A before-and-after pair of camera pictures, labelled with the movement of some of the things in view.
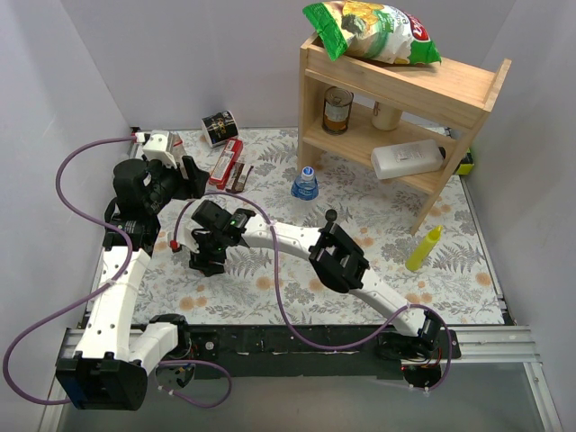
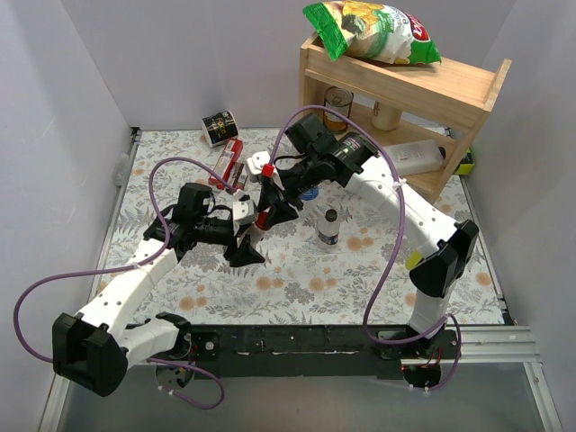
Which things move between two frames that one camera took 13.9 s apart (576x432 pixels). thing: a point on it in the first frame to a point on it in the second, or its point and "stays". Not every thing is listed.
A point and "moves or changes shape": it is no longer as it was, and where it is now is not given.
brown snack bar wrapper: x=241 y=173 stays
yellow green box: x=466 y=164 stays
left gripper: x=183 y=178 to x=235 y=239
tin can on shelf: x=337 y=105 stays
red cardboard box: x=220 y=175 stays
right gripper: x=205 y=259 to x=274 y=193
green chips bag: x=373 y=31 stays
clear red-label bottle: x=175 y=146 moves or changes shape
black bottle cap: x=330 y=214 stays
